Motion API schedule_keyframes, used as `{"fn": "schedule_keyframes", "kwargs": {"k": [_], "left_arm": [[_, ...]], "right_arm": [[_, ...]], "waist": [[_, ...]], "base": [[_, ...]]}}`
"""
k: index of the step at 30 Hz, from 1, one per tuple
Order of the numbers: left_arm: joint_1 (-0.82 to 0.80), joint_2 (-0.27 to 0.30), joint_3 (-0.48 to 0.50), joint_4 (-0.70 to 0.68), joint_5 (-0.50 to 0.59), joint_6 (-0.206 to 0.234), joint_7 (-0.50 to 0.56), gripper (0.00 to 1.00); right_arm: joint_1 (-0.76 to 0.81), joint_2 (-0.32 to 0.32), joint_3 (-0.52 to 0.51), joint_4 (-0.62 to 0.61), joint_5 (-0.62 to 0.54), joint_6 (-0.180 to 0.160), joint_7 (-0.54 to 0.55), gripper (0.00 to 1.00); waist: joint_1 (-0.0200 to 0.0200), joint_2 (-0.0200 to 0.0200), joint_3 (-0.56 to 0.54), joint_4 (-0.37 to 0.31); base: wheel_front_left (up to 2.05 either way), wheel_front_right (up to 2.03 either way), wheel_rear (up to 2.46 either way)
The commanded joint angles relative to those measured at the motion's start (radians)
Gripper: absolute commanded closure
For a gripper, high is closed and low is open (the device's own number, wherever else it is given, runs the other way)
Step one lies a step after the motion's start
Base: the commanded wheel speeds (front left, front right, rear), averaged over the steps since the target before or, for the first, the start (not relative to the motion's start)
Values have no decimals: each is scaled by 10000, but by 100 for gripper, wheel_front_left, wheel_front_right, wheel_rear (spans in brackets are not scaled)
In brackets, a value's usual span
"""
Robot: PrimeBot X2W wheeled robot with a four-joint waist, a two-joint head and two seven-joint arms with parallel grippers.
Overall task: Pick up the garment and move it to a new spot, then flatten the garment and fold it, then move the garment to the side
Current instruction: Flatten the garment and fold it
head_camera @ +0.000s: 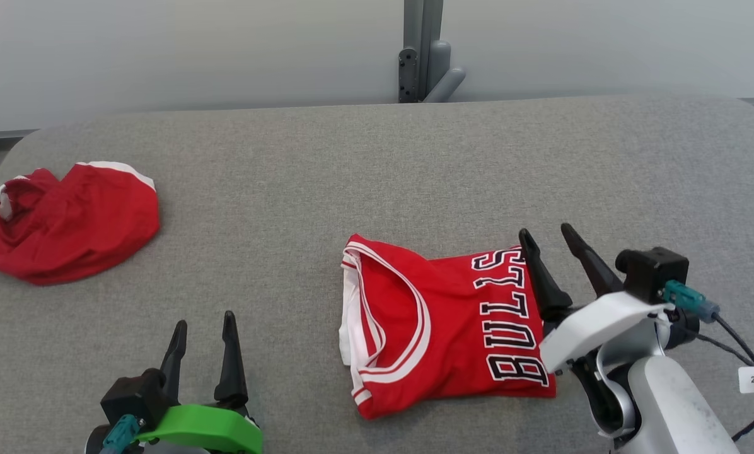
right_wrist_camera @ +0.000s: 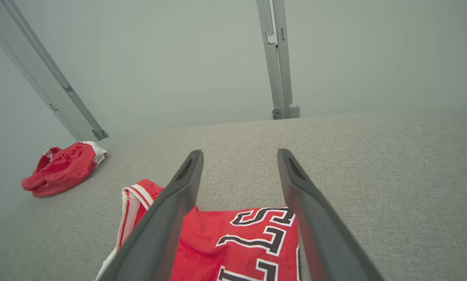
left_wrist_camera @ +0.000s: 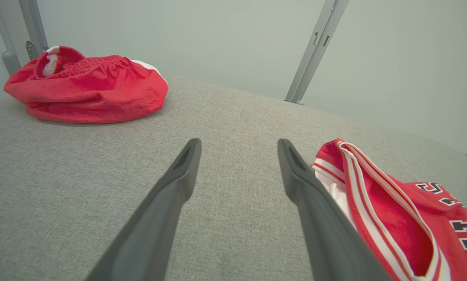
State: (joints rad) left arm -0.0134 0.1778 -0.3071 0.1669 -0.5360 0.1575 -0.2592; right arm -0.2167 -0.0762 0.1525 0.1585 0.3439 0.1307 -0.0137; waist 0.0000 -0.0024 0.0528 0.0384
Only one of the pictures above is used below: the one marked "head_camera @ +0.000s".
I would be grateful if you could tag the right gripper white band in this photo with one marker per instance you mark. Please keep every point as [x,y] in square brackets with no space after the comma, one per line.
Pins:
[597,325]

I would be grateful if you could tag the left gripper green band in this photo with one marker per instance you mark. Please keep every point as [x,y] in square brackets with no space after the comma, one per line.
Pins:
[213,429]

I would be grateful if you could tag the red basketball jersey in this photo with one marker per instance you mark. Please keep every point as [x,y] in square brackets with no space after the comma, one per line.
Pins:
[440,328]

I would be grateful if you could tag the red white shorts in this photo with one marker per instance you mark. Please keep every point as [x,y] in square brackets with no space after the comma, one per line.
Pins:
[81,227]

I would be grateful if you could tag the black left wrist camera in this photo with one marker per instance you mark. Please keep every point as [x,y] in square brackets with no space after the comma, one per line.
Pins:
[131,397]

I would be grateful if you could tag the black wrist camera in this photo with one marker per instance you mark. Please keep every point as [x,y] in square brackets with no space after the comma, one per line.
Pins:
[651,271]
[131,397]

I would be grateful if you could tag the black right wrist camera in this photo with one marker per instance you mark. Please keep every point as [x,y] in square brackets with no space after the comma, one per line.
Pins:
[651,271]

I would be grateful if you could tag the grey metal frame bracket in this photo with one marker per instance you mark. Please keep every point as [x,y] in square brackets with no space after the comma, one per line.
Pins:
[422,50]

